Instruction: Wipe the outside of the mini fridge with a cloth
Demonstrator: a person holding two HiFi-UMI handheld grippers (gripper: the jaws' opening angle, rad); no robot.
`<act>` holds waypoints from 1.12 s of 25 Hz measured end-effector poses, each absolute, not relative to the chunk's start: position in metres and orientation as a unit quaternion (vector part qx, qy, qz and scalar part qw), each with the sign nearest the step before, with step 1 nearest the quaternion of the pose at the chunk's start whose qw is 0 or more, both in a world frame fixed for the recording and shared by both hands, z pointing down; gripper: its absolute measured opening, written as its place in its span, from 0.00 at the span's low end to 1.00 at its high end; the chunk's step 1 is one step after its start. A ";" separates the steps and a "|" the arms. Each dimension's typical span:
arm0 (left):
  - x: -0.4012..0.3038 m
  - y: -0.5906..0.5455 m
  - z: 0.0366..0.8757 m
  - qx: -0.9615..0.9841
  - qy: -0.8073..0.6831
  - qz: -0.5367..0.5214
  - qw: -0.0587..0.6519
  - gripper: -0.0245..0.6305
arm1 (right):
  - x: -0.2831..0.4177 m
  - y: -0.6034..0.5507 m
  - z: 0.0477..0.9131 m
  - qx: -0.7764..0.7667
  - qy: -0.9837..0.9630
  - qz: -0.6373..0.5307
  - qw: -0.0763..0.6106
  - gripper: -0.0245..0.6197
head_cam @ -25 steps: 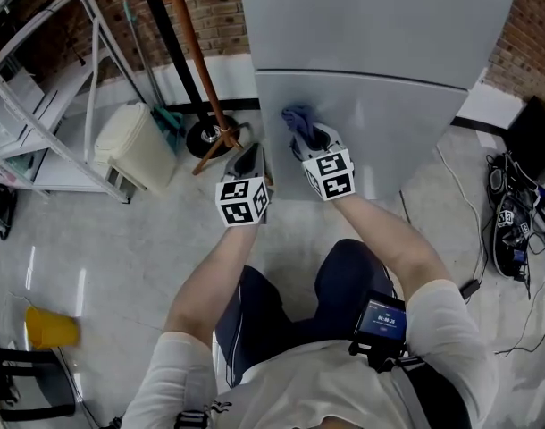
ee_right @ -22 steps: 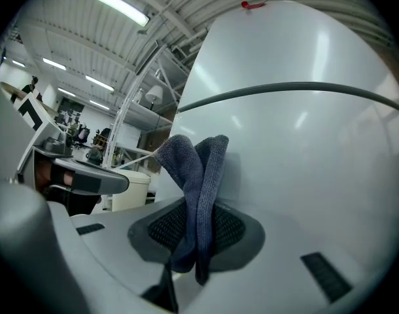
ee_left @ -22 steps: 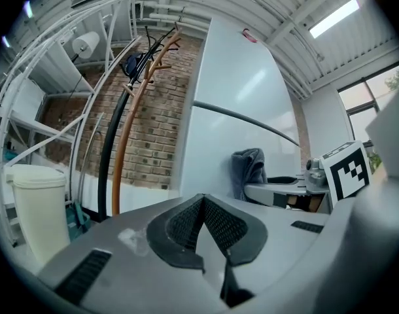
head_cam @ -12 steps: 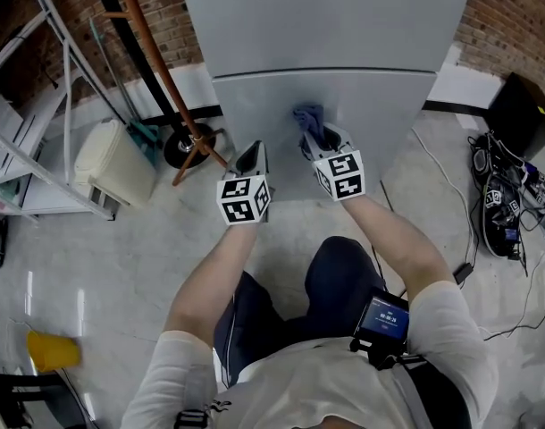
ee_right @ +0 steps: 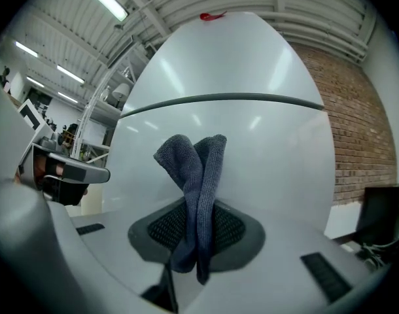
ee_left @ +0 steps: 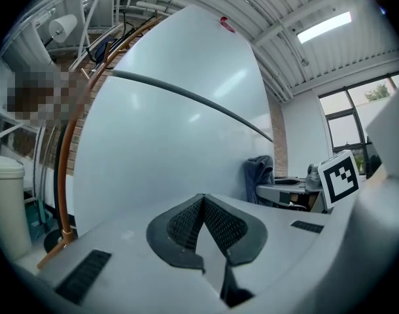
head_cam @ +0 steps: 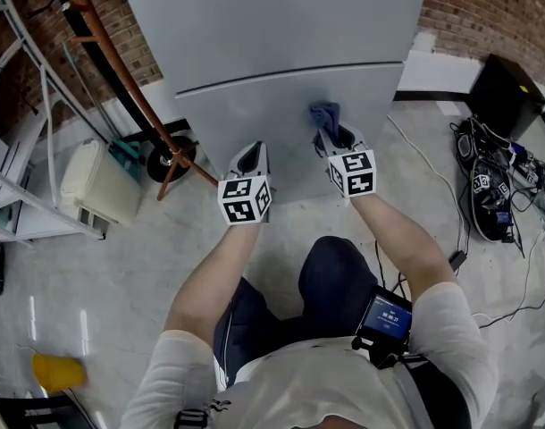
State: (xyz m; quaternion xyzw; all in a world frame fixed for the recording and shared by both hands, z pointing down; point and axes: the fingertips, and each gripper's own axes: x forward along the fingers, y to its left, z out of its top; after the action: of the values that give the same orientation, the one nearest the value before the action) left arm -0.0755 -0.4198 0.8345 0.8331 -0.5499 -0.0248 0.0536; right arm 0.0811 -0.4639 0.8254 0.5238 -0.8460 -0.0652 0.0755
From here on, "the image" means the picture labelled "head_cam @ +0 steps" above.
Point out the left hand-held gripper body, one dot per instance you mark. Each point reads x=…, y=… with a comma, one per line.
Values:
x=243, y=201

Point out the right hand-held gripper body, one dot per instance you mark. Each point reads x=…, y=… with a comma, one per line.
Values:
x=353, y=172

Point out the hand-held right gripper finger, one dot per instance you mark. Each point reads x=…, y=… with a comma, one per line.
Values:
x=357, y=140
x=325, y=143

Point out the blue cloth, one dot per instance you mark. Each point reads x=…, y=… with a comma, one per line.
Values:
x=326, y=114

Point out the grey mini fridge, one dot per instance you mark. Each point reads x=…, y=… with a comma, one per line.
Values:
x=277, y=34

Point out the person's left forearm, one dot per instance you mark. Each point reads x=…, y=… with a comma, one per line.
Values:
x=210, y=280

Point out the person's right forearm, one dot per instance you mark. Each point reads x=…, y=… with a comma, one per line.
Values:
x=397, y=239

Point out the black wheeled trolley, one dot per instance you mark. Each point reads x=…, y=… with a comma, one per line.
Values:
x=170, y=161

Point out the person's dark trousers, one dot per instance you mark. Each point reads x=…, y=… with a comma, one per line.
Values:
x=330, y=280

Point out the green dustpan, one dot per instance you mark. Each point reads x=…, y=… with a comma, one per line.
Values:
x=127, y=153

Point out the brown wooden coat stand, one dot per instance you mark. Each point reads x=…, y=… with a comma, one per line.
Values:
x=134, y=92

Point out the black power adapter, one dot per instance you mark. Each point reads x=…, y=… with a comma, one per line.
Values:
x=456, y=260

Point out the cream plastic bin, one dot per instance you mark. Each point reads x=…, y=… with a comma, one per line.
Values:
x=100, y=186

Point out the spare hand-held gripper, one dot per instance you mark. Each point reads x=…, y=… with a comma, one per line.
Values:
x=491, y=204

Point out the black chest-mounted screen device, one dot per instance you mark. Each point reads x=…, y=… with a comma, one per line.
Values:
x=385, y=317

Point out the black box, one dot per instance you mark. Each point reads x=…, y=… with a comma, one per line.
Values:
x=505, y=92

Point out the person's white shirt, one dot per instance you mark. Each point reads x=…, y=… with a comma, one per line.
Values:
x=308, y=387

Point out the white metal shelf rack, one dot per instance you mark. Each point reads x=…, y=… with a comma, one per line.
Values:
x=44, y=87

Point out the yellow plastic cup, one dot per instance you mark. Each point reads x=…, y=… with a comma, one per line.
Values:
x=58, y=372

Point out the black chair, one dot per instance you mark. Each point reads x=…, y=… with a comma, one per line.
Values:
x=31, y=414

